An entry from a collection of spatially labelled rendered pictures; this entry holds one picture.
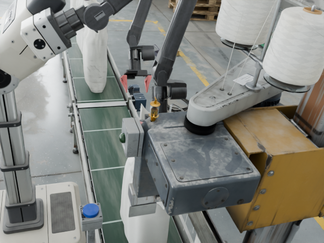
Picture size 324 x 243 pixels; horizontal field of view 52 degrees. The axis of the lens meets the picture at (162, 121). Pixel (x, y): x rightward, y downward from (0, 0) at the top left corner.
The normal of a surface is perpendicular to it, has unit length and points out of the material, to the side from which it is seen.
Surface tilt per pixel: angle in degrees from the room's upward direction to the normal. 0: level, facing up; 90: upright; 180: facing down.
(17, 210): 90
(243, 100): 90
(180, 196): 90
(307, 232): 0
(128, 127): 0
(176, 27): 78
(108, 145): 0
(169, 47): 73
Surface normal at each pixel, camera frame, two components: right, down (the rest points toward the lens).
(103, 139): 0.12, -0.82
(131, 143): 0.29, 0.56
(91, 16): 0.20, 0.40
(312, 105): -0.95, 0.07
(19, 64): -0.15, 0.84
